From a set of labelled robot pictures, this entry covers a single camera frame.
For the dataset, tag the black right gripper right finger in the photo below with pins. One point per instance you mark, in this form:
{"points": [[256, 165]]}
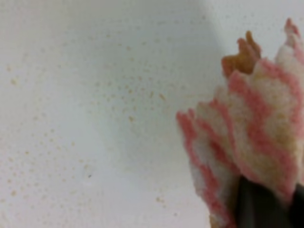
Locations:
{"points": [[296, 211]]}

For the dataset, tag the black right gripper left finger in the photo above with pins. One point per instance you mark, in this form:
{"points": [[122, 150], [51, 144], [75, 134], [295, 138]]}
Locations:
{"points": [[257, 207]]}

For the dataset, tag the pink white striped rag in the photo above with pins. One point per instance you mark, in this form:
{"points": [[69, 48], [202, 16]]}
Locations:
{"points": [[253, 127]]}

